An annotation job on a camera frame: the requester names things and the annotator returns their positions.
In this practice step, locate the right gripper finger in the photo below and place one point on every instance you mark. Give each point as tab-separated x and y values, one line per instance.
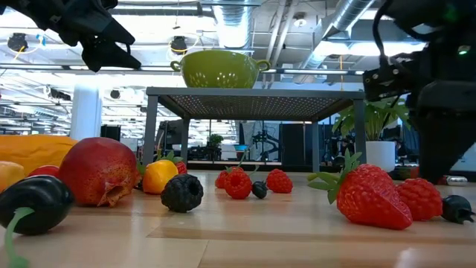
442	149

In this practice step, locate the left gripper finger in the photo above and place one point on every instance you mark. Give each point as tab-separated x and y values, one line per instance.
108	56
113	33

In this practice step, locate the orange yellow mango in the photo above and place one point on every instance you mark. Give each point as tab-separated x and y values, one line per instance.
33	149

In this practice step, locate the small orange yellow fruit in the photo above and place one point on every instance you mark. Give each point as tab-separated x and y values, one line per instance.
158	176
9	175

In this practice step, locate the small red fruit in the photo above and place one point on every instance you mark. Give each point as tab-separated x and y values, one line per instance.
44	170

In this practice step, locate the red raspberry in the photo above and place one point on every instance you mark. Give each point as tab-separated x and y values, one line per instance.
420	199
238	184
279	181

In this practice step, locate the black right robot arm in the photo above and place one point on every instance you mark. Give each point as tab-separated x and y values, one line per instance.
427	18

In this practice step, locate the black kitchen knife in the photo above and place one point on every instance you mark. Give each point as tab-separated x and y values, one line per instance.
457	181

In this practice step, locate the small dark blueberry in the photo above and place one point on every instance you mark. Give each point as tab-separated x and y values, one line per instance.
455	208
259	190

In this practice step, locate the green plant in white pot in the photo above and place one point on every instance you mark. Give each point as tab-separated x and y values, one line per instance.
379	156

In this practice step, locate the red pomegranate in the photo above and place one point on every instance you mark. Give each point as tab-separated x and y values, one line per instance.
96	167

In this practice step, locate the green colander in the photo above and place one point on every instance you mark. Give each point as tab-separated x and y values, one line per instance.
219	70

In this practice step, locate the small green background plant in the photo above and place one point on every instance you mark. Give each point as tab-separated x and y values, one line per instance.
215	139

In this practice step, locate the tall black cabinet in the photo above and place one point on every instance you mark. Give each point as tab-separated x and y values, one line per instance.
295	145

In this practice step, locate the grey perforated metal shelf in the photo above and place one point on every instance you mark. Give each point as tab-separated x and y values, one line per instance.
253	93

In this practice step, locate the blackberry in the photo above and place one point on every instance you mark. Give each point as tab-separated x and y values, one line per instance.
182	193

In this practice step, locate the black eggplant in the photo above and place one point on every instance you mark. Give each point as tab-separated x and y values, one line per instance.
37	201

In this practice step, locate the teal bowl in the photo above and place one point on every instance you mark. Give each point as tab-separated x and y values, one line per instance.
241	147

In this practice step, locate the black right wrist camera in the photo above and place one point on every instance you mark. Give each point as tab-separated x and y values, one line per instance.
386	83

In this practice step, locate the silver ventilation duct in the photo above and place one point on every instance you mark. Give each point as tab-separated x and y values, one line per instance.
232	22
342	22

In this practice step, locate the black aluminium table frame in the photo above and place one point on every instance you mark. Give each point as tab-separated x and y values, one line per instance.
260	168

